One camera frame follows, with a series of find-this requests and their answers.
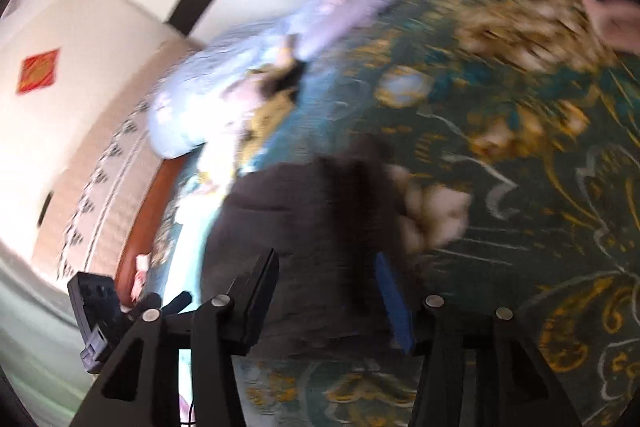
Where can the wooden bed frame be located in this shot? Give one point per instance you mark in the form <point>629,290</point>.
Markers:
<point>147,223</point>

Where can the red fu wall decoration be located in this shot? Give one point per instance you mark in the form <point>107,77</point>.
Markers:
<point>37,72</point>

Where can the teal floral bed blanket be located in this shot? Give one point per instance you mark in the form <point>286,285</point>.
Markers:
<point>514,134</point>

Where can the pink cloth at headboard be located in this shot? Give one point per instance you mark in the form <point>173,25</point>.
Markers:
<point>140,274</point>

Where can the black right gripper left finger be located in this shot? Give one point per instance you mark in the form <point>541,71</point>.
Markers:
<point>139,386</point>

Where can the dark grey sweatpants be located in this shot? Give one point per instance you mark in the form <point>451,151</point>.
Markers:
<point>327,219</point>

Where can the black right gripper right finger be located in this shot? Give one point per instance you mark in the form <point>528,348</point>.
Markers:
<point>477,369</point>

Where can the beige quilted headboard cover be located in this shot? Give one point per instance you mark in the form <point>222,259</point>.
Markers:
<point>99,194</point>

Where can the pink folded blanket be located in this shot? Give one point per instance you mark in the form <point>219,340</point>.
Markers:
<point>615,22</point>

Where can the light blue floral duvet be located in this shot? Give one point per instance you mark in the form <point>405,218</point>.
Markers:
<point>188,105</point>

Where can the beige fluffy sweater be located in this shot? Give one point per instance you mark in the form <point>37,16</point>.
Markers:
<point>247,113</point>

